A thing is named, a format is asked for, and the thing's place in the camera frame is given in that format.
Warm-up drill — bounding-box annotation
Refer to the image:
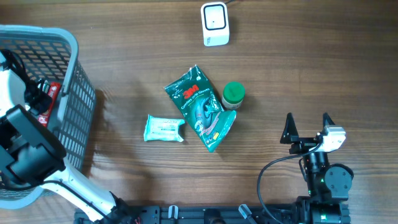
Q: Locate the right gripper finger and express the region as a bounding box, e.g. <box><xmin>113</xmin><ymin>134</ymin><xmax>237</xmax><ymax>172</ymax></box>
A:
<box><xmin>280</xmin><ymin>113</ymin><xmax>299</xmax><ymax>144</ymax></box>
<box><xmin>323</xmin><ymin>113</ymin><xmax>335</xmax><ymax>128</ymax></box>

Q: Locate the green lid jar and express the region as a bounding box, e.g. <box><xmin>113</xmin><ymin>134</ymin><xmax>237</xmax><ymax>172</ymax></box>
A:
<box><xmin>221</xmin><ymin>82</ymin><xmax>246</xmax><ymax>110</ymax></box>

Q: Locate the green 3M gloves bag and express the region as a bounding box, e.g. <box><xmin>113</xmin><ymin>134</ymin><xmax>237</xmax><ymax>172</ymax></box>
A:
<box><xmin>164</xmin><ymin>66</ymin><xmax>236</xmax><ymax>152</ymax></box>

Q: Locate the teal wet wipes pack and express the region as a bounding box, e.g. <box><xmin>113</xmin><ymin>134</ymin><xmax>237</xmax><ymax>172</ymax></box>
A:
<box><xmin>143</xmin><ymin>115</ymin><xmax>185</xmax><ymax>142</ymax></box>

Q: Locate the red coffee stick sachet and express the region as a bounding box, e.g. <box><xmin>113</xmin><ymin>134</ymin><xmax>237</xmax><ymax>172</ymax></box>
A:
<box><xmin>37</xmin><ymin>82</ymin><xmax>61</xmax><ymax>127</ymax></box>

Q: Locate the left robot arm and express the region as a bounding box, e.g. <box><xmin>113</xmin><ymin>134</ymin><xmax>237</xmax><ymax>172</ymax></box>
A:
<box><xmin>1</xmin><ymin>49</ymin><xmax>139</xmax><ymax>223</ymax></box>

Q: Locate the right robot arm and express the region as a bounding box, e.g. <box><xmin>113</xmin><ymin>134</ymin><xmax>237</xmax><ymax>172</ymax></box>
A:
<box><xmin>280</xmin><ymin>113</ymin><xmax>354</xmax><ymax>223</ymax></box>

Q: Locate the white barcode scanner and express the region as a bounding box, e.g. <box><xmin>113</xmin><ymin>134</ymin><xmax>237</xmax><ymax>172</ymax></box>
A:
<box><xmin>200</xmin><ymin>2</ymin><xmax>230</xmax><ymax>47</ymax></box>

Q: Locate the grey plastic mesh basket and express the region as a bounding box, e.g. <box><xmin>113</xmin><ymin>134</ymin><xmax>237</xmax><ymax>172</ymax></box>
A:
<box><xmin>0</xmin><ymin>24</ymin><xmax>97</xmax><ymax>210</ymax></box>

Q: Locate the black right camera cable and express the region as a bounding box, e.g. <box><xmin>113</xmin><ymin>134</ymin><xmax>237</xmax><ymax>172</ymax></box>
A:
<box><xmin>256</xmin><ymin>141</ymin><xmax>325</xmax><ymax>224</ymax></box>

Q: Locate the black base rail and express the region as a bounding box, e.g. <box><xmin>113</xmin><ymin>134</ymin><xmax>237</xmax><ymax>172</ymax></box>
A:
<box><xmin>73</xmin><ymin>203</ymin><xmax>351</xmax><ymax>224</ymax></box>

